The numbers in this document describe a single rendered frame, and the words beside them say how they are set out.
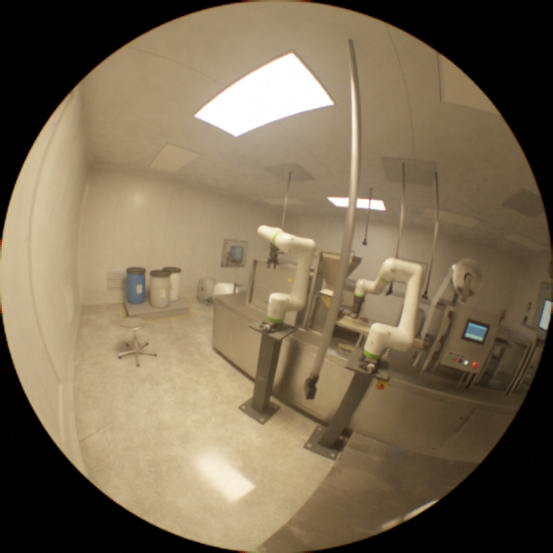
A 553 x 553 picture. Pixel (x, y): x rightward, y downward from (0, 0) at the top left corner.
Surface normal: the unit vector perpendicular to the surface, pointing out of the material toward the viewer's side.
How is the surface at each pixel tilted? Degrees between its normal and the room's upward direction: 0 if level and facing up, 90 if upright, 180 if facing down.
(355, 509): 0
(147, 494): 0
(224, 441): 0
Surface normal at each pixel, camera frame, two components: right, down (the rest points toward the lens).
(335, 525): 0.15, -0.98
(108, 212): 0.77, 0.22
